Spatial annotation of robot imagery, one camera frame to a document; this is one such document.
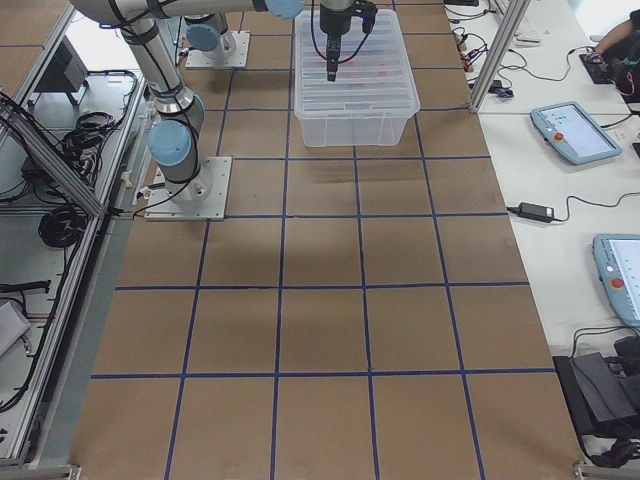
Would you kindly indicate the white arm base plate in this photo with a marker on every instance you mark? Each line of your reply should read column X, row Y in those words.
column 204, row 198
column 210, row 50

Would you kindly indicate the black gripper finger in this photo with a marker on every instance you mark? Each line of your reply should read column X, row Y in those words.
column 330, row 58
column 336, row 51

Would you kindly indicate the black power adapter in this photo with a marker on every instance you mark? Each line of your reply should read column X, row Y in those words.
column 536, row 212

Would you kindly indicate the clear plastic box lid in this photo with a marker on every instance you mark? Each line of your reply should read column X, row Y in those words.
column 376, row 80

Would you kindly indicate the far blue teach pendant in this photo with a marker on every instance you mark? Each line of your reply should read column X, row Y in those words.
column 573, row 134

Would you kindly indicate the blue teach pendant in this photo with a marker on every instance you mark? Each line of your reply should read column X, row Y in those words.
column 617, row 260
column 573, row 134

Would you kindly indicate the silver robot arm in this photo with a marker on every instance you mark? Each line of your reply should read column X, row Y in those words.
column 216, row 20
column 173, row 143

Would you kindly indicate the clear plastic storage box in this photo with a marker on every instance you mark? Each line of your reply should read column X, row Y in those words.
column 353, row 129

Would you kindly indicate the grey electronics box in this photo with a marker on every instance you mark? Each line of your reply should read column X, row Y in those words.
column 66, row 73

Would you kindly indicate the aluminium frame post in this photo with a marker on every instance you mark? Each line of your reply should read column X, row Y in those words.
column 511, row 20

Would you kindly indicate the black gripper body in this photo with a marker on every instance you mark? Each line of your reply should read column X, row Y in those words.
column 332, row 22

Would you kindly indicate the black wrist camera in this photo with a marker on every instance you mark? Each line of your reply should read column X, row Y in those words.
column 367, row 11

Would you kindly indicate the near blue teach pendant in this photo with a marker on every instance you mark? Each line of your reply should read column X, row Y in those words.
column 617, row 260

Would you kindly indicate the person at desk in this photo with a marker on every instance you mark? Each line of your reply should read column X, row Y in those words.
column 619, row 51

